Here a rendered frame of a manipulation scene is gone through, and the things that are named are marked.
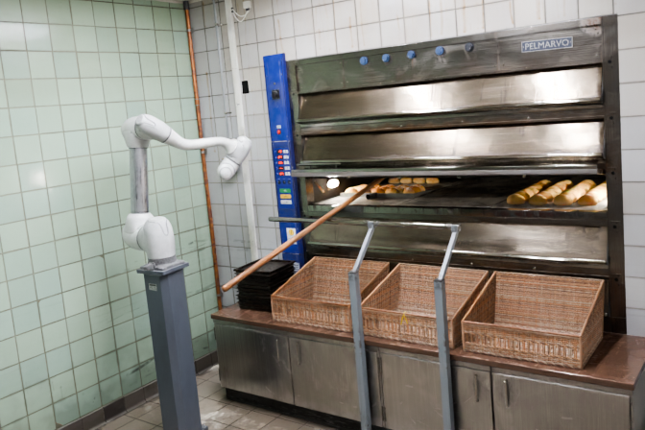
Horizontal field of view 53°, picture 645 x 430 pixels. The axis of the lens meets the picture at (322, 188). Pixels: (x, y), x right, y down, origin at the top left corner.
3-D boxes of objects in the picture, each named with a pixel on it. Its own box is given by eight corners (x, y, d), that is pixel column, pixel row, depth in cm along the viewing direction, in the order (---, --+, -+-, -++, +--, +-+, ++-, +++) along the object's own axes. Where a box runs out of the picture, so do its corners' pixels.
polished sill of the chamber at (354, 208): (313, 209, 421) (313, 203, 421) (609, 218, 316) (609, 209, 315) (308, 211, 416) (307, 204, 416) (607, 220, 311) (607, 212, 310)
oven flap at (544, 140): (303, 164, 411) (307, 134, 414) (604, 158, 307) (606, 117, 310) (299, 163, 408) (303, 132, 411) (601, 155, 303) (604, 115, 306)
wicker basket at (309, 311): (318, 297, 420) (314, 255, 416) (394, 306, 388) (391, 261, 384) (271, 321, 381) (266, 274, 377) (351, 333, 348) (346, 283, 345)
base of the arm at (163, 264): (133, 271, 355) (131, 261, 354) (162, 260, 373) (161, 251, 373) (157, 273, 345) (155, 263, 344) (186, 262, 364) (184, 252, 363)
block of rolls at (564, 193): (538, 187, 403) (537, 179, 403) (621, 187, 375) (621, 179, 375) (504, 204, 355) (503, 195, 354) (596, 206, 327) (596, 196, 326)
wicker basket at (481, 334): (496, 319, 350) (493, 270, 347) (608, 333, 317) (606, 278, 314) (461, 351, 311) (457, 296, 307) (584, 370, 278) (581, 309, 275)
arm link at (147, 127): (174, 123, 362) (161, 125, 371) (148, 107, 350) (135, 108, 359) (165, 144, 358) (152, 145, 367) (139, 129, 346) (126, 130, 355)
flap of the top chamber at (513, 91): (300, 124, 408) (303, 93, 411) (602, 103, 304) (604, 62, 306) (296, 122, 405) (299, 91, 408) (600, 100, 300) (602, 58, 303)
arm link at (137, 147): (136, 253, 361) (117, 250, 376) (162, 250, 372) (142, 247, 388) (132, 114, 357) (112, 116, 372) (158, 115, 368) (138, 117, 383)
